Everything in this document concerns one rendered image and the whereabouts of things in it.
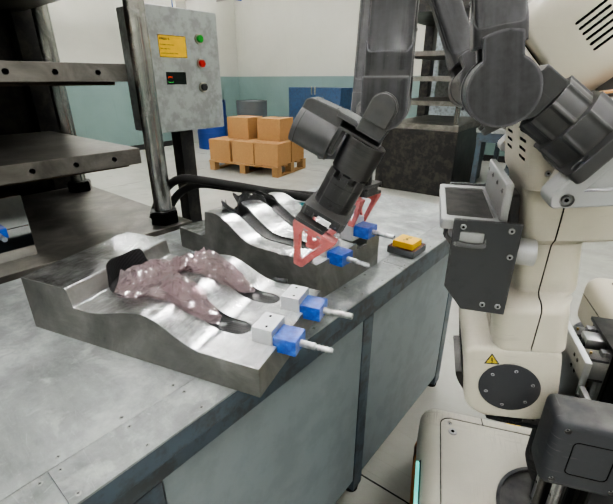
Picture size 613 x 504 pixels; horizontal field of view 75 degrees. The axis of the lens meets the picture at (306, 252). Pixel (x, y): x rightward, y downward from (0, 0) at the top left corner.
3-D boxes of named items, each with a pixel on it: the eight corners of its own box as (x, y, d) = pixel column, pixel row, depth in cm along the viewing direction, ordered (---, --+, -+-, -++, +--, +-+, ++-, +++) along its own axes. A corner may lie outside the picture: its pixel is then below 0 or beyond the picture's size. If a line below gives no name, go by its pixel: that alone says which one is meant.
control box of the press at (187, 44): (245, 346, 203) (221, 12, 145) (196, 377, 182) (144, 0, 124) (217, 330, 216) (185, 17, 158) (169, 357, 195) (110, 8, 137)
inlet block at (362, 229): (398, 245, 94) (400, 223, 92) (387, 251, 90) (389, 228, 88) (350, 233, 101) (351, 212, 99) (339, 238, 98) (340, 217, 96)
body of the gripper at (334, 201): (298, 213, 56) (321, 167, 52) (316, 195, 65) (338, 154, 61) (338, 237, 55) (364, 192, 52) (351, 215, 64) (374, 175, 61)
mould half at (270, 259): (377, 263, 106) (381, 214, 100) (316, 302, 87) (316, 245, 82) (247, 223, 135) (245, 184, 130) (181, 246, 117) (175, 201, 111)
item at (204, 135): (235, 146, 802) (232, 99, 767) (212, 150, 758) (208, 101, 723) (215, 144, 834) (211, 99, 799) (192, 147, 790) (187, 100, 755)
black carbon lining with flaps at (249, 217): (346, 240, 102) (348, 204, 99) (306, 260, 91) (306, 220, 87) (252, 213, 123) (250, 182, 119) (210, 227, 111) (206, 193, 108)
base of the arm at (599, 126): (656, 121, 40) (610, 112, 50) (595, 68, 40) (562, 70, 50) (578, 186, 44) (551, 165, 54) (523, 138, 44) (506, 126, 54)
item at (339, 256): (374, 273, 86) (376, 250, 84) (362, 281, 83) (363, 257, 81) (326, 257, 94) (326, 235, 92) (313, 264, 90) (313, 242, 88)
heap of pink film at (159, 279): (261, 285, 82) (260, 250, 79) (211, 332, 67) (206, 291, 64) (161, 265, 91) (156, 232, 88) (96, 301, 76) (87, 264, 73)
